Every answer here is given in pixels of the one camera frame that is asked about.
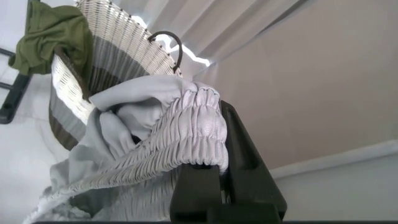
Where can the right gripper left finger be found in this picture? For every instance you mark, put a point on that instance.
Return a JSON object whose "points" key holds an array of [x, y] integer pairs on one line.
{"points": [[196, 193]]}

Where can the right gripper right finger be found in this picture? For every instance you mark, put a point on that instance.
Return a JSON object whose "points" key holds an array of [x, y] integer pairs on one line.
{"points": [[248, 174]]}

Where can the pale grey shorts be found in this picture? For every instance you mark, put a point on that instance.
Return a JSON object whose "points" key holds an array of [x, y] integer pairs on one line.
{"points": [[192, 124]]}

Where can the white laundry basket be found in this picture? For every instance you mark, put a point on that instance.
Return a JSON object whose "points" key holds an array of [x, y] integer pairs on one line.
{"points": [[124, 31]]}

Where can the black clothes rack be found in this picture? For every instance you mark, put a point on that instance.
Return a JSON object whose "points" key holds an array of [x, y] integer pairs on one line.
{"points": [[12, 99]]}

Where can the white curtain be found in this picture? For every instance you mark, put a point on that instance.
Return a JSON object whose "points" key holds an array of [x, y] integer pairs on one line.
{"points": [[202, 25]]}

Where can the olive green garment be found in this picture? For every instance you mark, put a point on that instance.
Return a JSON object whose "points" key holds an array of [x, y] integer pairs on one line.
{"points": [[53, 34]]}

